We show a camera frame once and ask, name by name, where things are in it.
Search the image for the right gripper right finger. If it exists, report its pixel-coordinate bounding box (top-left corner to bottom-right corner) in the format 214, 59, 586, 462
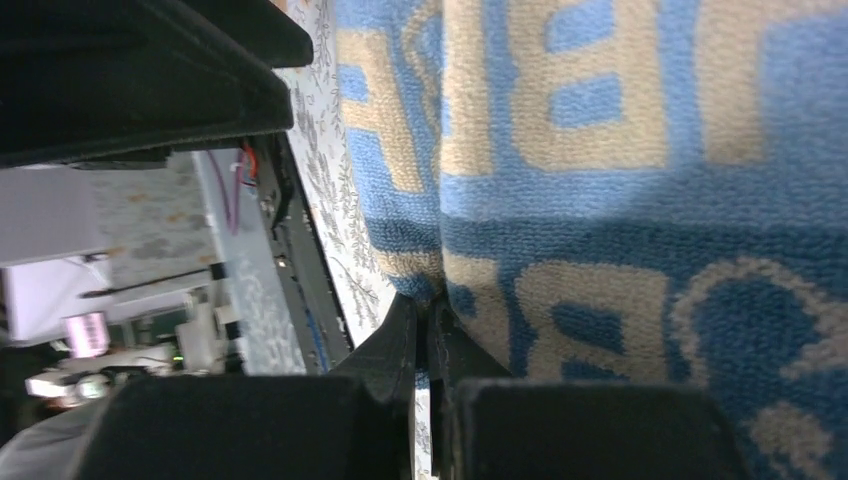
427, 298, 750, 479

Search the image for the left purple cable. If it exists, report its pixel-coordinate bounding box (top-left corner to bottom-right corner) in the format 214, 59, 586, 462
205, 148, 246, 236

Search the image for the floral table mat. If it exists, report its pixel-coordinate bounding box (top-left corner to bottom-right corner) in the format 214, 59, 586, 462
282, 1, 443, 346

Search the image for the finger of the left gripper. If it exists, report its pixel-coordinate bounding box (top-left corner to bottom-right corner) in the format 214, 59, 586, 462
1, 1, 314, 168

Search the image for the orange blue rabbit towel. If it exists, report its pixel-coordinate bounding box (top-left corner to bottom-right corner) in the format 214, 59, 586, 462
335, 1, 847, 479

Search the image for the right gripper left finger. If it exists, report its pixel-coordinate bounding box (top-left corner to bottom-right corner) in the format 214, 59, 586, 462
72, 295, 418, 480

